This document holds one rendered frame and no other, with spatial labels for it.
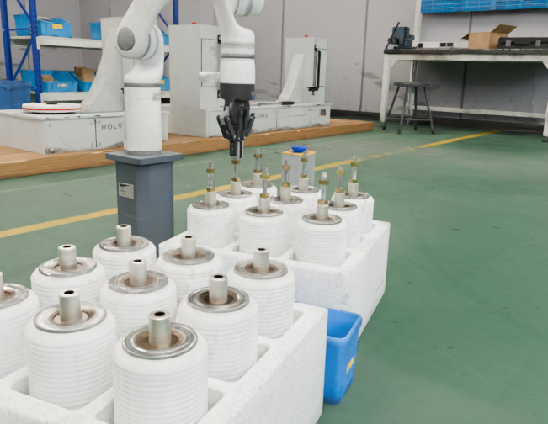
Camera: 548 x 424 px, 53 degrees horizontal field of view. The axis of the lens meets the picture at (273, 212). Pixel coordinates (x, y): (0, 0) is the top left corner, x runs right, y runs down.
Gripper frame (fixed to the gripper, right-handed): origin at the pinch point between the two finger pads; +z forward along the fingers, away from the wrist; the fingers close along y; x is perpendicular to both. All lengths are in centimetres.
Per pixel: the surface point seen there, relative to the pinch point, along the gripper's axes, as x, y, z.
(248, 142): 129, 235, 32
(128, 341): -26, -65, 10
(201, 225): -2.0, -16.4, 13.1
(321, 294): -28.3, -17.2, 21.7
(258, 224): -14.1, -15.3, 11.2
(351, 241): -27.6, -0.4, 16.3
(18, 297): -8, -63, 10
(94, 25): 416, 388, -61
